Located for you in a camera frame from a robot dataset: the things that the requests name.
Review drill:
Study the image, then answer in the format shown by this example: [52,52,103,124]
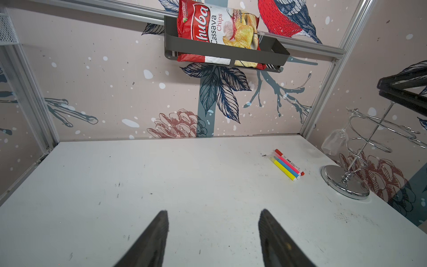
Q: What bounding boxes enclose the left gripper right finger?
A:
[258,209,315,267]

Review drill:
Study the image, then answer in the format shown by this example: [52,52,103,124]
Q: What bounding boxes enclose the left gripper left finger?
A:
[115,210,169,267]

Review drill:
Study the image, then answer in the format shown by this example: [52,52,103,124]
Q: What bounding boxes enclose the blue pen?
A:
[271,156,300,181]

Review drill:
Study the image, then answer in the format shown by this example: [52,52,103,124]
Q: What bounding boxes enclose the yellow pen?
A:
[269,155,296,181]

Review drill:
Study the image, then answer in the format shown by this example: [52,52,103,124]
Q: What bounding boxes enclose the white marker pen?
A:
[282,155,305,176]

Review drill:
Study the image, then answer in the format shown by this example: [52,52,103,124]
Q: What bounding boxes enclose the pink pen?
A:
[274,152,301,179]

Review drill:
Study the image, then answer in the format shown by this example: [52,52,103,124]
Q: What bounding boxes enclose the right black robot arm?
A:
[377,67,427,116]

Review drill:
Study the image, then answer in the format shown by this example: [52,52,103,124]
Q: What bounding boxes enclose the chrome spiral glass holder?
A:
[320,102,427,200]

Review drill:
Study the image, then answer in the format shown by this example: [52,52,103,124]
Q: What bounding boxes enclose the clear wine glass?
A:
[321,129,349,156]

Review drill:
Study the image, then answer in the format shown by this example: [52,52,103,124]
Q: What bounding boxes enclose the red cassava chips bag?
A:
[177,1,259,50]

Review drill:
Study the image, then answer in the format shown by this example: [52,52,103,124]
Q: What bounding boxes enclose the black wire basket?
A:
[163,16,290,72]

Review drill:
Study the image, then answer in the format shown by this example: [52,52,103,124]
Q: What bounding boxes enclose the white mesh wall shelf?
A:
[0,13,19,46]

